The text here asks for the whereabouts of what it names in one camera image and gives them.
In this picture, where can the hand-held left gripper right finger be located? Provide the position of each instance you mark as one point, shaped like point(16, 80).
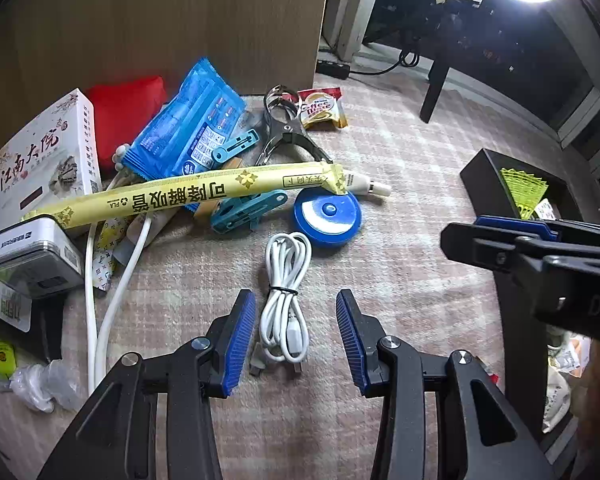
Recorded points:
point(350, 340)

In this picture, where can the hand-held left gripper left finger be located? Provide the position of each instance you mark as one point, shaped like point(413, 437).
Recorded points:
point(240, 340)

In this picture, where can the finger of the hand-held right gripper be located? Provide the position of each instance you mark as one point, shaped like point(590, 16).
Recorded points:
point(510, 223)
point(480, 245)

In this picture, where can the black container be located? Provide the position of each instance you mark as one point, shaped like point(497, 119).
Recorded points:
point(485, 175)

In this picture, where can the blue tape measure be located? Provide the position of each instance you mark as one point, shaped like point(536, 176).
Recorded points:
point(327, 212)

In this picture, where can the small white tube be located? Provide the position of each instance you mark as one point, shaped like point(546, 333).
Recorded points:
point(365, 184)

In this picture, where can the light blue clothespin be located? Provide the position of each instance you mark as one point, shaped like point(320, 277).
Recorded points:
point(250, 207)

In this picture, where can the white brown patterned sachet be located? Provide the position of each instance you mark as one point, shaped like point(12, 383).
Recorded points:
point(105, 260)

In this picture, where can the light blue plastic tool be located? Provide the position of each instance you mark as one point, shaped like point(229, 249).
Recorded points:
point(225, 152)

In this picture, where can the black box with white label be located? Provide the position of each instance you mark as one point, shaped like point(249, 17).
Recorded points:
point(47, 330)

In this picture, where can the clear plastic bag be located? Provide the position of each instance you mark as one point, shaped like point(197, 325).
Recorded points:
point(40, 385)

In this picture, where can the coffee sachet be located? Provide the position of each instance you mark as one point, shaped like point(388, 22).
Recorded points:
point(320, 107)

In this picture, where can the metal eyelash curler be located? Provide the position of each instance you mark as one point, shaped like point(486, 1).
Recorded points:
point(280, 132)

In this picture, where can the blue wipes packet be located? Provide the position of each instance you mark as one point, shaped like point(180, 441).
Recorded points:
point(190, 120)

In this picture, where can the grey white box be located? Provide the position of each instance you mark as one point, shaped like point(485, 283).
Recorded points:
point(30, 255)

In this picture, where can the black power strip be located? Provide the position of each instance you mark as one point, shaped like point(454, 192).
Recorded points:
point(332, 68)

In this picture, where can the yellow green label packet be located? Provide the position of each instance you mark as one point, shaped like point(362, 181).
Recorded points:
point(2, 360)

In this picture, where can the red pouch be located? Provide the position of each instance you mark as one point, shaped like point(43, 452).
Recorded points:
point(125, 100)

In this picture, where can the white printed box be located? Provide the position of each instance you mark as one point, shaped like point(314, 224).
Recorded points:
point(45, 155)

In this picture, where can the cardboard box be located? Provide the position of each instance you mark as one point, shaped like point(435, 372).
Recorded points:
point(180, 20)

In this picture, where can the grey window frame post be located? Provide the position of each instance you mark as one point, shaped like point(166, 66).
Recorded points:
point(350, 10)

